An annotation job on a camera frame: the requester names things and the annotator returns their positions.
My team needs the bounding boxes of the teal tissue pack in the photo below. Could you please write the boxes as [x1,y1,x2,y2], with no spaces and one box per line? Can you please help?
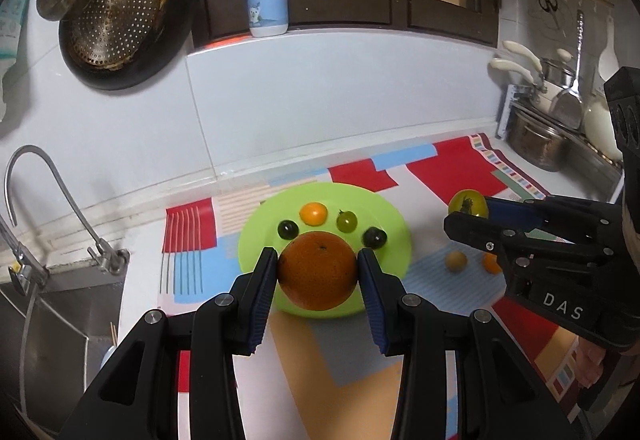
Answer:
[0,0,33,86]

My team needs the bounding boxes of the steel dish rack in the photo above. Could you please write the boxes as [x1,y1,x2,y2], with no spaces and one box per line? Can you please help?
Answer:
[497,82,626,203]

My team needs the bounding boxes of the green tomato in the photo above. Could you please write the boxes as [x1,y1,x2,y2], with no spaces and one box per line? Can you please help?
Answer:
[335,210,359,234]

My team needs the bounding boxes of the black scissors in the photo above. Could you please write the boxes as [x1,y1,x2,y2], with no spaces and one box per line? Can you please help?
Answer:
[538,0,561,31]

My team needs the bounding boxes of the steel pot with lid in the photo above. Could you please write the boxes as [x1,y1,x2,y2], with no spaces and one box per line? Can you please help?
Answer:
[542,49,581,88]

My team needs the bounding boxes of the perforated brass strainer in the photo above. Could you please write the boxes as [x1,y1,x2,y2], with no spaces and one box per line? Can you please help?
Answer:
[67,0,168,71]

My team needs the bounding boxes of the colourful patterned mat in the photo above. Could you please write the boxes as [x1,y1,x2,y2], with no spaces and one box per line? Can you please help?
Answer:
[157,132,601,440]

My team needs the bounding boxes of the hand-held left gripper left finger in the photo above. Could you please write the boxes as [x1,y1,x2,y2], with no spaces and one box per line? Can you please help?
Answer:
[59,247,279,440]

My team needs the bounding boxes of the steel spatula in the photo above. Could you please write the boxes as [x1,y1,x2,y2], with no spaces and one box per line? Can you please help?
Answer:
[550,10,586,131]

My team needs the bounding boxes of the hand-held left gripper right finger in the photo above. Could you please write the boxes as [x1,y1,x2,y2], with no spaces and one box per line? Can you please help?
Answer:
[356,248,573,440]

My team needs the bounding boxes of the white rice paddle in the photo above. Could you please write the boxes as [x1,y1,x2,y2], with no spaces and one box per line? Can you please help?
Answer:
[597,15,621,81]

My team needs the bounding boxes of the white-handled knife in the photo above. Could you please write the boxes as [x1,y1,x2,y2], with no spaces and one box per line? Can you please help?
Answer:
[489,58,538,86]
[502,40,543,73]

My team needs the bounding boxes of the white ceramic pitcher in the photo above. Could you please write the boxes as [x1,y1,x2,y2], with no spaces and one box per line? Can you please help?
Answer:
[584,90,623,161]

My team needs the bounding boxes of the large steel pot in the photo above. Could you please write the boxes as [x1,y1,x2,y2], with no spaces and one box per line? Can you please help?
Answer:
[505,105,571,172]

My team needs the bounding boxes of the chrome kitchen faucet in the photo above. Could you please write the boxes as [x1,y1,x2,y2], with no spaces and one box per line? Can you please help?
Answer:
[0,215,48,296]

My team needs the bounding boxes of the stainless steel sink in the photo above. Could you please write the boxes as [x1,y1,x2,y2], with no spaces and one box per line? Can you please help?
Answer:
[0,260,126,436]

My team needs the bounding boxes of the yellow-green tomato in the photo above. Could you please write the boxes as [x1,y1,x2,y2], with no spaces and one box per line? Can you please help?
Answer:
[448,189,489,219]

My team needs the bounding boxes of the green plate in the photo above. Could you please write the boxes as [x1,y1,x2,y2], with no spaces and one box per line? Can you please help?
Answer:
[237,182,413,319]

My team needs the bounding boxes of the person's right hand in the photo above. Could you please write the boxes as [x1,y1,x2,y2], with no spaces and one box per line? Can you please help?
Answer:
[575,337,608,391]

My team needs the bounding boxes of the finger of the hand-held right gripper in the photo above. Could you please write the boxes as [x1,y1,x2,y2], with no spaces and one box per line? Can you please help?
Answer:
[443,211,626,271]
[480,195,623,227]

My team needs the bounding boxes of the thin gooseneck faucet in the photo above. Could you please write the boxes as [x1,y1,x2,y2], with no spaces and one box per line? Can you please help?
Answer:
[5,145,130,277]

